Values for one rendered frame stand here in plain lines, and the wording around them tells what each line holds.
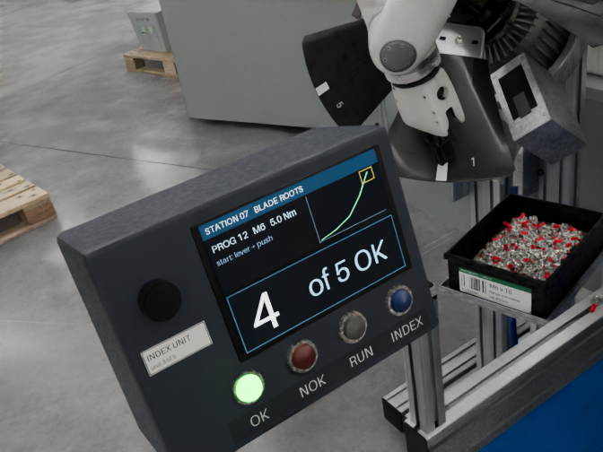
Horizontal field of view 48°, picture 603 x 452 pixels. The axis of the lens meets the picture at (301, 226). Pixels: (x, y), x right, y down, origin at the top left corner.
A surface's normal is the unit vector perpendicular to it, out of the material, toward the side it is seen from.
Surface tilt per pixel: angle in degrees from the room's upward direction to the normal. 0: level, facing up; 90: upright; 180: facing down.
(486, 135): 39
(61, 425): 0
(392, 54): 98
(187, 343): 75
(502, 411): 90
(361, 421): 0
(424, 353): 90
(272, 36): 90
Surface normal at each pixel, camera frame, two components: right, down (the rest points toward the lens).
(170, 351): 0.49, 0.11
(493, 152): -0.14, -0.37
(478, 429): 0.55, 0.34
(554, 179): -0.82, 0.40
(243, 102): -0.52, 0.50
